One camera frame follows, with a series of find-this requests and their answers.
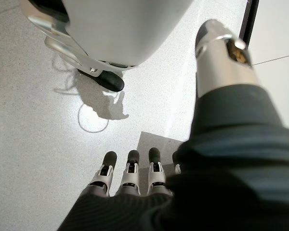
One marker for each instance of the dark cabinet toe kick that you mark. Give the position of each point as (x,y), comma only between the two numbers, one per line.
(251,19)

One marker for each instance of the black right robot foot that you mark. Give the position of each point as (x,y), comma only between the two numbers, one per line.
(108,80)

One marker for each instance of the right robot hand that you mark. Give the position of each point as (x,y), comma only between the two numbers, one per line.
(226,168)

